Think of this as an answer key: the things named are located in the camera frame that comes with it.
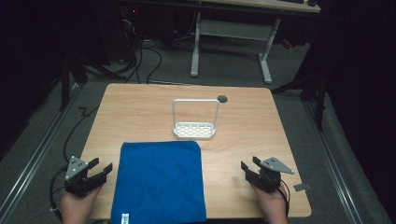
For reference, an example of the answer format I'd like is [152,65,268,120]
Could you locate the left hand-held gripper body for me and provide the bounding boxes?
[64,155,106,198]

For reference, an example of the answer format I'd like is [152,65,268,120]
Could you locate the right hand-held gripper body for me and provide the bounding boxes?
[245,157,295,193]

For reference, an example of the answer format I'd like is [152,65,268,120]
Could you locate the blue towel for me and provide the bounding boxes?
[110,140,208,224]

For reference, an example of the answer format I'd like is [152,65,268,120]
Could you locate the white rack with handle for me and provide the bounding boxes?
[172,98,221,141]

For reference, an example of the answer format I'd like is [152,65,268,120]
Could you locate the person's right hand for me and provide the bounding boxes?
[249,182,290,224]

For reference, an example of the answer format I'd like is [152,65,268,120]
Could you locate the person's left hand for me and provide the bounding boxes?
[60,185,103,224]

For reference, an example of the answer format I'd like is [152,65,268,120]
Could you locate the grey tape piece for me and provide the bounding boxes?
[292,182,312,192]

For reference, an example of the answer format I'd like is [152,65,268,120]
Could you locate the black metal stand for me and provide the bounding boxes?
[58,53,127,112]
[271,63,329,133]

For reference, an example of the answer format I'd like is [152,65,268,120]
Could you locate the small red object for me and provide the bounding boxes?
[280,38,294,51]

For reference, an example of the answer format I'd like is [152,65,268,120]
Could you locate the white-legged desk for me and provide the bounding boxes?
[190,0,322,86]

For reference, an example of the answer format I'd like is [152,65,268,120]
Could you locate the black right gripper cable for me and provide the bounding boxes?
[277,179,291,217]

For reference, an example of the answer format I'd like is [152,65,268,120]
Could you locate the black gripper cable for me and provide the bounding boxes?
[49,166,68,220]
[277,179,291,217]

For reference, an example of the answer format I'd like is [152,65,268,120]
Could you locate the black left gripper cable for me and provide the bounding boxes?
[49,166,68,220]

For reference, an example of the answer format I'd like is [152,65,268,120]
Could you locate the black floor cable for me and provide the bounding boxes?
[63,105,101,163]

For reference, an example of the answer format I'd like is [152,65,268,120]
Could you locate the metal floor rail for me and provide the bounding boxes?
[0,83,84,220]
[302,100,364,224]

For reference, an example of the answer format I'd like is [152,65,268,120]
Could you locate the bundle of black cables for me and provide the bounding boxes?
[120,18,163,85]

